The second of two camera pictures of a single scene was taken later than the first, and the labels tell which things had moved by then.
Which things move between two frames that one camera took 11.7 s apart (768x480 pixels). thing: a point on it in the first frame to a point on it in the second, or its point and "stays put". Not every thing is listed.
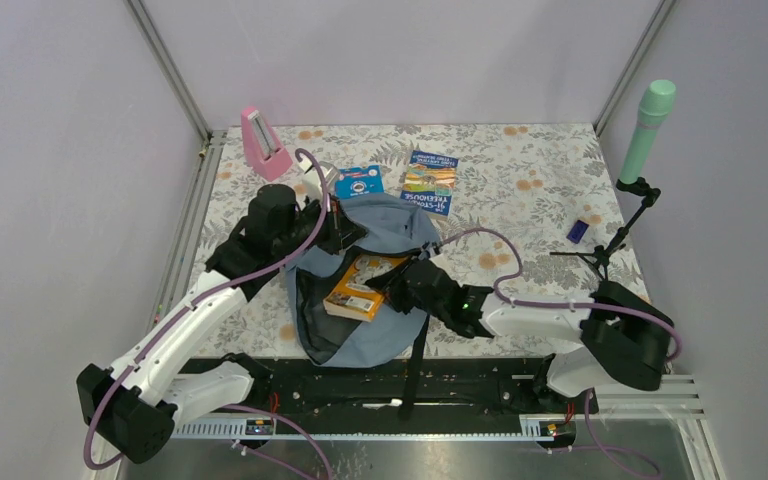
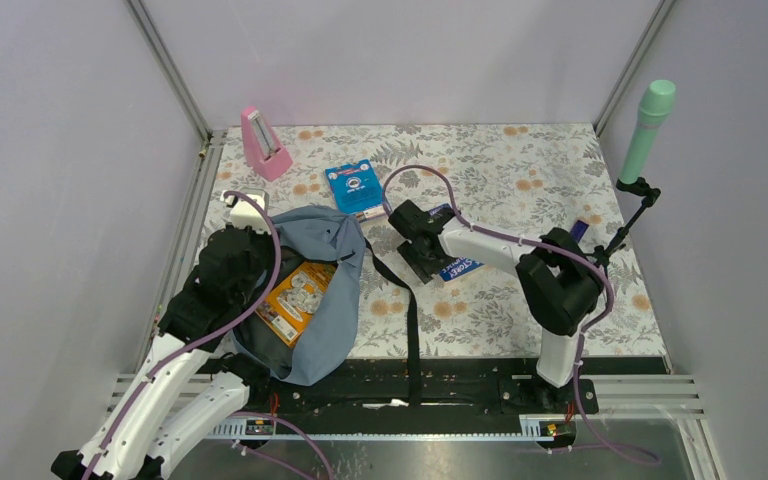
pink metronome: [262, 150] stays put
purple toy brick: [577, 231] stays put
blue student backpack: [394, 226] to [333, 236]
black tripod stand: [599, 257] stays put
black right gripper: [392, 283] to [423, 269]
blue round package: [357, 181] stays put
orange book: [352, 297] to [289, 307]
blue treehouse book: [431, 181] to [460, 266]
